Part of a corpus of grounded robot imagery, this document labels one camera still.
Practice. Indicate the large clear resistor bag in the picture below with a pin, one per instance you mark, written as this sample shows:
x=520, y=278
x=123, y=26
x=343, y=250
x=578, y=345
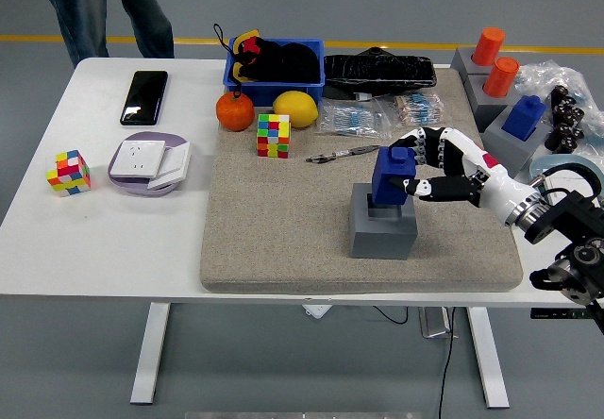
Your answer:
x=351, y=119

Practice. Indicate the blue plastic bin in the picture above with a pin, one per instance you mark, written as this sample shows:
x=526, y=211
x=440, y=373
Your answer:
x=283, y=93

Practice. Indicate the white table leg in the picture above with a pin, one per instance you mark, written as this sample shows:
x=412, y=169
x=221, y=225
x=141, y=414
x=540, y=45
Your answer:
x=148, y=353
x=488, y=357

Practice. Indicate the black table control panel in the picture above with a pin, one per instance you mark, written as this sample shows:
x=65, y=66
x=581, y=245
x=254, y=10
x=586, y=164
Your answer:
x=547, y=314

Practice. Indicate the grey seal holder block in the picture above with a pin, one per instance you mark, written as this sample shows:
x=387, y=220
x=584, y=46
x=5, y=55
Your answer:
x=486, y=107
x=462, y=62
x=382, y=242
x=521, y=155

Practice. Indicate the black silver pen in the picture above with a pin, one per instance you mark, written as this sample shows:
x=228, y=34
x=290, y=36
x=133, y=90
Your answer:
x=340, y=154

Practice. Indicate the dark brown capacitor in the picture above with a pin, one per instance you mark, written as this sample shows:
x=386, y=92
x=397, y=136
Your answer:
x=561, y=114
x=561, y=129
x=567, y=145
x=552, y=142
x=560, y=94
x=576, y=134
x=569, y=103
x=576, y=116

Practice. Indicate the blue square seal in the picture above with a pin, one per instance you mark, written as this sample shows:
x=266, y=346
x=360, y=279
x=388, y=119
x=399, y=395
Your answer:
x=521, y=119
x=384, y=178

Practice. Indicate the white switch panel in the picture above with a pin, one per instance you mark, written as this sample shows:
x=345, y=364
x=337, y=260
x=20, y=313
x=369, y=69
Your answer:
x=175, y=164
x=557, y=184

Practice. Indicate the small white connector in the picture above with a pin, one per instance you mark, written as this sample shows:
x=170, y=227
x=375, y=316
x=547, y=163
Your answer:
x=363, y=97

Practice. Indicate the purple plate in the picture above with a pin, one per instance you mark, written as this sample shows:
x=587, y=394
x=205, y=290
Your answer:
x=139, y=189

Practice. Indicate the colourful puzzle cube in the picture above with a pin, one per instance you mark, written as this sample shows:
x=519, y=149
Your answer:
x=68, y=173
x=273, y=136

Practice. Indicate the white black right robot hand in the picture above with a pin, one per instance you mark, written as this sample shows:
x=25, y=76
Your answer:
x=493, y=185

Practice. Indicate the grey-brown mat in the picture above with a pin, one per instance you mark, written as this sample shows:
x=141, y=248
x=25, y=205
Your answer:
x=283, y=225

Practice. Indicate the black stand base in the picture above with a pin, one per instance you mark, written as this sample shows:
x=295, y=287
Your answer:
x=375, y=51

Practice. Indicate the crumpled clear plastic bag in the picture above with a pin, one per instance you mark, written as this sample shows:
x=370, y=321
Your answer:
x=542, y=77

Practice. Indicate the small clear resistor bag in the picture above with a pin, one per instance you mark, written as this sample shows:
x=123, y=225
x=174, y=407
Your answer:
x=420, y=110

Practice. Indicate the black smartphone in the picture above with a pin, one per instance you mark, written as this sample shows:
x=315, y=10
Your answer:
x=144, y=98

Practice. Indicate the light blue plate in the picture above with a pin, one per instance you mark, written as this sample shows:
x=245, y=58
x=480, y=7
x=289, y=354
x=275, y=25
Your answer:
x=566, y=159

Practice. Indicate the orange cylinder seal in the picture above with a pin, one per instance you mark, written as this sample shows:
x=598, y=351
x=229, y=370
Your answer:
x=500, y=77
x=488, y=46

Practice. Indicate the white wall socket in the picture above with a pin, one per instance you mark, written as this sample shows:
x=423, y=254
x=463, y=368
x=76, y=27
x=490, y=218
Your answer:
x=138, y=158

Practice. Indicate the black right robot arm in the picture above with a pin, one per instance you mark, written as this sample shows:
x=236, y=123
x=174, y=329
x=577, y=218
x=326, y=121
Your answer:
x=571, y=211

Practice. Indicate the orange fruit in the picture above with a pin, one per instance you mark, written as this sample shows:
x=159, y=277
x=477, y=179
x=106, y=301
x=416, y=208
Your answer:
x=235, y=113

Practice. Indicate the yellow red toy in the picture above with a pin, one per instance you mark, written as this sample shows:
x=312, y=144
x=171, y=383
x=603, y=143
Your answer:
x=246, y=37

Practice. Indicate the yellow lemon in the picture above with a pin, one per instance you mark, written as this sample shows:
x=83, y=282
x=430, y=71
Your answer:
x=295, y=109

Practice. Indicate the person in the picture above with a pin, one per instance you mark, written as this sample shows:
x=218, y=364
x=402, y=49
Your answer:
x=80, y=13

